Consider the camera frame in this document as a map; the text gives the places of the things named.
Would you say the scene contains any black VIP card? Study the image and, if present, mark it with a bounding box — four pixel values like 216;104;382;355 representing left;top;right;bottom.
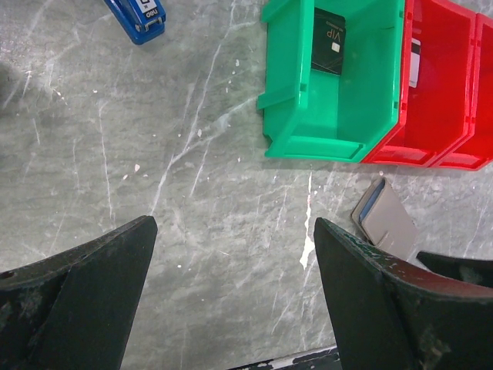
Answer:
311;8;346;75

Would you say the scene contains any red plastic bin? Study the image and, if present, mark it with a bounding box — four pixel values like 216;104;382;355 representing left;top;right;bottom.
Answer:
432;13;492;171
363;1;476;167

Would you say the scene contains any red middle plastic bin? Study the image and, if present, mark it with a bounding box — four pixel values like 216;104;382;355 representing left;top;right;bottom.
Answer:
363;1;476;167

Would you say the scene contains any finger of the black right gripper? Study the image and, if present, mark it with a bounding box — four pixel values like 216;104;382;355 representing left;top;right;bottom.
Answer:
416;251;493;288

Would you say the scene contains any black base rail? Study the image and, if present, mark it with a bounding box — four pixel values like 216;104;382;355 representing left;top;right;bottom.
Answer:
232;345;342;370

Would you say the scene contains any grey card holder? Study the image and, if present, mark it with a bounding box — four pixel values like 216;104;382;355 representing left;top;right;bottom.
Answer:
351;177;418;260

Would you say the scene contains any blue stapler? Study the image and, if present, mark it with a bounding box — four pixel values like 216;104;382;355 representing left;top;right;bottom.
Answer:
104;0;166;45

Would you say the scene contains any blue card in holder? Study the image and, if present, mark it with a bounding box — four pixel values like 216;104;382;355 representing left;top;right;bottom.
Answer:
358;180;385;224

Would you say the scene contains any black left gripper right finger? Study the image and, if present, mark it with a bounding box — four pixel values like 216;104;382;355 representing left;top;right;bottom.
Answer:
314;218;492;369

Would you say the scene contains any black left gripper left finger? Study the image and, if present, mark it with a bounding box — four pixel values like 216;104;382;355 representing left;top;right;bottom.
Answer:
1;216;158;369

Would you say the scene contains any green plastic bin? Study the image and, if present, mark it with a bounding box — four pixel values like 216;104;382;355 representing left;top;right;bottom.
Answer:
257;1;405;163

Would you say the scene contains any red right plastic bin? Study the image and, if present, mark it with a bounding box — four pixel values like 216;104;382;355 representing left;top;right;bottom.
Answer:
432;13;492;171

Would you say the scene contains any white silver card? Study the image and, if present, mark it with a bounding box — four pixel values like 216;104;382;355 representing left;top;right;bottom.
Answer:
409;38;421;88

